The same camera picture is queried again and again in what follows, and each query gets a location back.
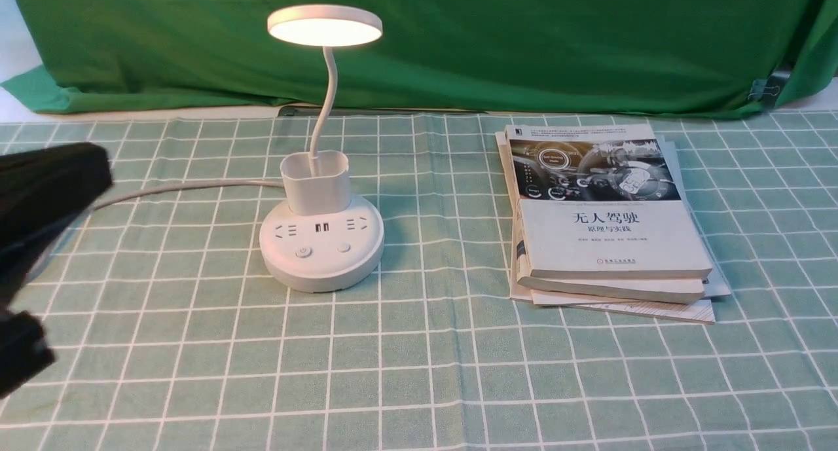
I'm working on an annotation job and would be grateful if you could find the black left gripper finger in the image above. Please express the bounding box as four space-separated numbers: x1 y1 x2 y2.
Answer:
1 143 113 308

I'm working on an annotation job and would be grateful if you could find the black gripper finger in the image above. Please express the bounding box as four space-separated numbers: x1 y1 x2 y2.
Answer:
1 310 56 399

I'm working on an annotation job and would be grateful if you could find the white desk lamp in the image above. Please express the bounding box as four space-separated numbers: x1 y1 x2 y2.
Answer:
259 4 385 293

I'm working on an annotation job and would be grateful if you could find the green checkered tablecloth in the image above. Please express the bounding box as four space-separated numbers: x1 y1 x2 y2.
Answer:
2 111 837 450

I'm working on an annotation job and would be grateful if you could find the green backdrop cloth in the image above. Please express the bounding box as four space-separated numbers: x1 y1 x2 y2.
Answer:
3 0 836 118

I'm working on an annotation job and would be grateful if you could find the top book with car cover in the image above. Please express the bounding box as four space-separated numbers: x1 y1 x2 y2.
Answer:
505 124 714 281

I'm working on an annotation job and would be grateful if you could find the bottom stacked book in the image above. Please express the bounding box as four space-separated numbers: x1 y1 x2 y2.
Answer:
499 135 732 325

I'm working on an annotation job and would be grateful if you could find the black binder clip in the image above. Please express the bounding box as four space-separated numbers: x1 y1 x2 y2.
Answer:
747 68 791 110

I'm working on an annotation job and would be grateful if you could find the grey lamp power cable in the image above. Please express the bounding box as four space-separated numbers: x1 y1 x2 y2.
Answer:
92 179 286 211

